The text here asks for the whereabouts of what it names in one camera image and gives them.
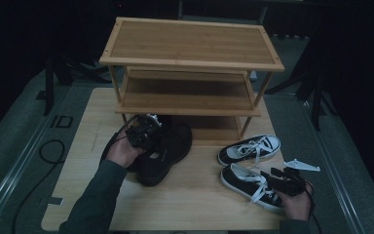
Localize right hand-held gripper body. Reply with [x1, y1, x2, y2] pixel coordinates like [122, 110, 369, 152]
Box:
[274, 158, 321, 198]

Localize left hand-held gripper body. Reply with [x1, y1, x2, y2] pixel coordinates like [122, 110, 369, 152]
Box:
[125, 113, 164, 152]

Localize black leather shoe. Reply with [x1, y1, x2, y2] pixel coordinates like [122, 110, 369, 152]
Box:
[125, 114, 173, 174]
[137, 123, 194, 188]

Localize black and white canvas sneaker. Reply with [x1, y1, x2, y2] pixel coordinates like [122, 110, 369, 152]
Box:
[219, 162, 285, 214]
[216, 134, 281, 168]

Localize wooden three-tier shoe rack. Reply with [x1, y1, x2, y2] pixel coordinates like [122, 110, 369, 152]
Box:
[98, 17, 286, 146]

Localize person's right hand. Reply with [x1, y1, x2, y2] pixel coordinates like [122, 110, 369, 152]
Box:
[278, 182, 314, 222]

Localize person's left hand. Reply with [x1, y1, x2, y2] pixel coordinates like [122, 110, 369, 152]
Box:
[105, 131, 147, 169]

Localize black tripod legs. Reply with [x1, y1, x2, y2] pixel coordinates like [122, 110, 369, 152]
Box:
[264, 69, 316, 101]
[55, 59, 115, 85]

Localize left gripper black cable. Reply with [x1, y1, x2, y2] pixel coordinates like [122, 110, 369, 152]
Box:
[100, 115, 140, 164]

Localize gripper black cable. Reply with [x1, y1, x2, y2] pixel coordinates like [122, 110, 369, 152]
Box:
[100, 115, 140, 164]
[303, 180, 323, 234]

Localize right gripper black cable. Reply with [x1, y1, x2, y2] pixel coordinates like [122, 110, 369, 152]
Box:
[303, 180, 323, 234]

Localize black stand post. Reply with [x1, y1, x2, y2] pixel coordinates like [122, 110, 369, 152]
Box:
[35, 58, 56, 117]
[311, 64, 325, 132]

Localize black floor cable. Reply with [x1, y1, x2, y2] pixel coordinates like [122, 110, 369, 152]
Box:
[11, 139, 66, 234]

